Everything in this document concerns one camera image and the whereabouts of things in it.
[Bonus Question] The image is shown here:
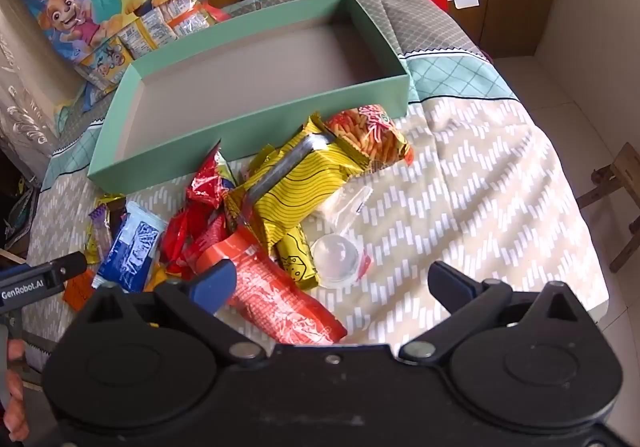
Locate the clear plastic wrapper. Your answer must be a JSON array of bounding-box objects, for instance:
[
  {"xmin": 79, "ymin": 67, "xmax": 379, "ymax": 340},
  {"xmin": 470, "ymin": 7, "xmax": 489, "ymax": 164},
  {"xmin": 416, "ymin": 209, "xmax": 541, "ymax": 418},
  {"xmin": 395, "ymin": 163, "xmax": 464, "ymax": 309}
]
[{"xmin": 319, "ymin": 186, "xmax": 375, "ymax": 229}]

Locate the long yellow cartoon-face packet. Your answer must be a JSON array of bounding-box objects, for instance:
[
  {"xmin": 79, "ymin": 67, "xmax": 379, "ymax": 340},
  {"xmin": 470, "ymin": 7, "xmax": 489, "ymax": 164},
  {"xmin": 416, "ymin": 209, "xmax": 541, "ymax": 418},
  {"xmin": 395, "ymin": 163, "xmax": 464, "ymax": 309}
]
[{"xmin": 276, "ymin": 226, "xmax": 322, "ymax": 291}]

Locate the blue and white packet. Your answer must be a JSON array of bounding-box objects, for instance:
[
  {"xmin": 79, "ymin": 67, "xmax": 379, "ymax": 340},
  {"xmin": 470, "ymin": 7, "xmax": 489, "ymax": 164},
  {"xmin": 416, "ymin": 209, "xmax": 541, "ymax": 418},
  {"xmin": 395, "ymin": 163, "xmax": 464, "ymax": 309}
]
[{"xmin": 91, "ymin": 201, "xmax": 169, "ymax": 291}]

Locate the green cardboard box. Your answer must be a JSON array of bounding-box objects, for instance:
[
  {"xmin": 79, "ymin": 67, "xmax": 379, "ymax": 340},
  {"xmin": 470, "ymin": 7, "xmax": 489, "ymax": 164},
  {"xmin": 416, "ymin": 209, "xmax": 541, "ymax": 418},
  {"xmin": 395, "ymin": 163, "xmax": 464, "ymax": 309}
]
[{"xmin": 87, "ymin": 0, "xmax": 411, "ymax": 194}]

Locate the red crinkled packet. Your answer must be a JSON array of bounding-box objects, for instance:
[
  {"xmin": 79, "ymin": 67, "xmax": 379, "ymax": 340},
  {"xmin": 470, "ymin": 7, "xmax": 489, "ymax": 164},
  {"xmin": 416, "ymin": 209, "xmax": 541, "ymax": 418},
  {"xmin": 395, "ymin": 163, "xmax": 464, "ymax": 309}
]
[{"xmin": 164, "ymin": 141, "xmax": 237, "ymax": 278}]

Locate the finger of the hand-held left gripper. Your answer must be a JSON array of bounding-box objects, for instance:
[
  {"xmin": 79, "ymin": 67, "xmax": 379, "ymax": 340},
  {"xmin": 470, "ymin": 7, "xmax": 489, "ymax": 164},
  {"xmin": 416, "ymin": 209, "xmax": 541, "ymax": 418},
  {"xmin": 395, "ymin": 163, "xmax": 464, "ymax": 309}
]
[{"xmin": 47, "ymin": 251, "xmax": 103, "ymax": 285}]

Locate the orange noodle snack packet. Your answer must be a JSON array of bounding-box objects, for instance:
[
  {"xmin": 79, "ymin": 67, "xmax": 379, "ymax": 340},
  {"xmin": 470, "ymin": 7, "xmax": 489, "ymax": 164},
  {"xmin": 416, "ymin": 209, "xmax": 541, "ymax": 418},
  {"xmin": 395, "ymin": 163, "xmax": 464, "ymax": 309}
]
[{"xmin": 327, "ymin": 104, "xmax": 415, "ymax": 173}]

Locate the wooden stool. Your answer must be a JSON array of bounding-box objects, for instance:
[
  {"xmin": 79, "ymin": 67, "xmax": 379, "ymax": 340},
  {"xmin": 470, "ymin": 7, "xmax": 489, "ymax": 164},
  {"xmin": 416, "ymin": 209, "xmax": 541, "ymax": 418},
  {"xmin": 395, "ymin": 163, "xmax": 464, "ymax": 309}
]
[{"xmin": 575, "ymin": 142, "xmax": 640, "ymax": 273}]

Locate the yellow black-lined snack packet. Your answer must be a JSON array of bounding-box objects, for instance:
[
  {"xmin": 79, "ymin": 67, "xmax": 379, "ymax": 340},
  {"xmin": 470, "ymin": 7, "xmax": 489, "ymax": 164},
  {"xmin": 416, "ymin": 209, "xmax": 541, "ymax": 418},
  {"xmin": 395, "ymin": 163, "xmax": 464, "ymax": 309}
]
[{"xmin": 224, "ymin": 113, "xmax": 372, "ymax": 259}]

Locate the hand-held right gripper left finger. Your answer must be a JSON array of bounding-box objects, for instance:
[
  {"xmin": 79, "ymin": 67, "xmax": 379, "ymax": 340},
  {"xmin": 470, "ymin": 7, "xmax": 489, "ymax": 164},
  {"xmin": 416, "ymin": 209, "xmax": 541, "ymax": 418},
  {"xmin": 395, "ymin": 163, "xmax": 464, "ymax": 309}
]
[{"xmin": 75, "ymin": 257, "xmax": 266, "ymax": 363}]

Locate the red-orange long packet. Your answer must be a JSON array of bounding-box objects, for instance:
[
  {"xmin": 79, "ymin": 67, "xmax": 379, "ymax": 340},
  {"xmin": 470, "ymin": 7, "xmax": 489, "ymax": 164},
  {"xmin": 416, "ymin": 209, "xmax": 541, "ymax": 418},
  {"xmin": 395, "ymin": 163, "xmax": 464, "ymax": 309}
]
[{"xmin": 199, "ymin": 231, "xmax": 349, "ymax": 346}]

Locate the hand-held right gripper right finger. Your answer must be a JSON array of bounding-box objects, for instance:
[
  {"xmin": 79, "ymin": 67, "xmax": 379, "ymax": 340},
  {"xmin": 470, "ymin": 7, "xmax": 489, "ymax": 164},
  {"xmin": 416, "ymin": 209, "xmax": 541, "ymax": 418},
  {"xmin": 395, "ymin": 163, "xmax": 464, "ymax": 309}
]
[{"xmin": 399, "ymin": 261, "xmax": 592, "ymax": 362}]

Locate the person's left hand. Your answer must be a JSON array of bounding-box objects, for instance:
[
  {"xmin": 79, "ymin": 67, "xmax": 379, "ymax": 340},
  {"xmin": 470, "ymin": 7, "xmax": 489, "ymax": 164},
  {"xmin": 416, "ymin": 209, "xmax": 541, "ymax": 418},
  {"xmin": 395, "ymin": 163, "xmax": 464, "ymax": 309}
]
[{"xmin": 1, "ymin": 338, "xmax": 32, "ymax": 443}]

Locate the brown gold chocolate packet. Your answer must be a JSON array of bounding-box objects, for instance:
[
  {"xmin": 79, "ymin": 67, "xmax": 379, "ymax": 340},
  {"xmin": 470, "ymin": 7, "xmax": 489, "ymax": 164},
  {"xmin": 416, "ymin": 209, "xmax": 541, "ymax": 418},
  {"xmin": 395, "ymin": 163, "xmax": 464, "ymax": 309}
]
[{"xmin": 99, "ymin": 194, "xmax": 127, "ymax": 229}]

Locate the purple checked candy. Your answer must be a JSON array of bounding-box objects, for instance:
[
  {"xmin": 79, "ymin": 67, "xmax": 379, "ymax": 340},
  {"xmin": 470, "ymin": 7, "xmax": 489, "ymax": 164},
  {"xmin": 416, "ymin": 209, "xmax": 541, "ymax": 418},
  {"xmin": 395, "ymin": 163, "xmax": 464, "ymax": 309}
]
[{"xmin": 88, "ymin": 206, "xmax": 114, "ymax": 262}]

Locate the grey embossed headboard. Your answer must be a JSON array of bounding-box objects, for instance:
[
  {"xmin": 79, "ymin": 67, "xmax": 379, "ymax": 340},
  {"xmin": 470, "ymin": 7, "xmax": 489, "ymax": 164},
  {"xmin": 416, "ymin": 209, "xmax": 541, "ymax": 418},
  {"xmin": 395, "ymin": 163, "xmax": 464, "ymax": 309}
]
[{"xmin": 0, "ymin": 0, "xmax": 76, "ymax": 178}]

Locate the clear jelly cup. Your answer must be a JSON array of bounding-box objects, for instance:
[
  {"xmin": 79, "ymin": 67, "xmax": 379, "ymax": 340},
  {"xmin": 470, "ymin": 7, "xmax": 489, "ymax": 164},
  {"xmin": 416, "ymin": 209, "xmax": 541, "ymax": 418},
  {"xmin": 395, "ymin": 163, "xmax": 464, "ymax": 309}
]
[{"xmin": 310, "ymin": 233, "xmax": 372, "ymax": 289}]

